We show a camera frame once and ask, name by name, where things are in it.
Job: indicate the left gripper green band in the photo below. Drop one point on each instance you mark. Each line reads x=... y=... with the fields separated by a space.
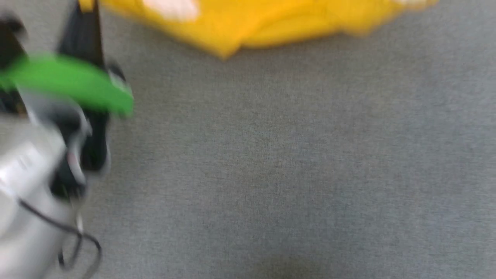
x=69 y=79

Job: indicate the yellow garment with white print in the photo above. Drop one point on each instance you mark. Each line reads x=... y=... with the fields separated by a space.
x=271 y=19

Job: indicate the grey fabric sofa cushion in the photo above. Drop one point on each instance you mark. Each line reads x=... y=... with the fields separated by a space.
x=290 y=162

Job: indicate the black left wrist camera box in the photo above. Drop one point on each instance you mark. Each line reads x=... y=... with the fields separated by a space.
x=9 y=42

